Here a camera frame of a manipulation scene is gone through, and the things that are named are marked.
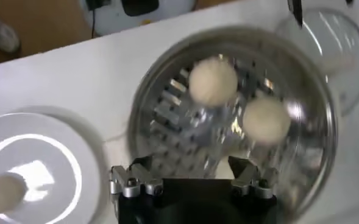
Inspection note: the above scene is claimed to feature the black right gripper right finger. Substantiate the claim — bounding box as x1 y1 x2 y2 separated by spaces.
227 155 280 199

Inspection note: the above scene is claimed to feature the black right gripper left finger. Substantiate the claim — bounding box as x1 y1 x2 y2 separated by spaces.
110 155 165 199

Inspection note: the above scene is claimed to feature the round glass pot lid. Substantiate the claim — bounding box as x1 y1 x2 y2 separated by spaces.
275 7 359 116

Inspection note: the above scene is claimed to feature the white steamed baozi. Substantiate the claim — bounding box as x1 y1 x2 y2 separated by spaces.
242 97 291 145
0 173 27 215
188 57 238 107

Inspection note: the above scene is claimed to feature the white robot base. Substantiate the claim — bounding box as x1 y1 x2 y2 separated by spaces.
78 0 197 37

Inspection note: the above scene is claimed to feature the stainless steel steamer basket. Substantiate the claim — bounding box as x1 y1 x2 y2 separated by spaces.
127 26 338 220

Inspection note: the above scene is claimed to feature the white round plate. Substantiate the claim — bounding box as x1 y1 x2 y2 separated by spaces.
0 112 102 224

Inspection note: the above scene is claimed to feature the grey shoe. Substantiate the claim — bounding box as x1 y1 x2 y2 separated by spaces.
0 4 21 54

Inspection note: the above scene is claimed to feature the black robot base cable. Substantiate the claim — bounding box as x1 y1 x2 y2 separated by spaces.
90 7 97 39

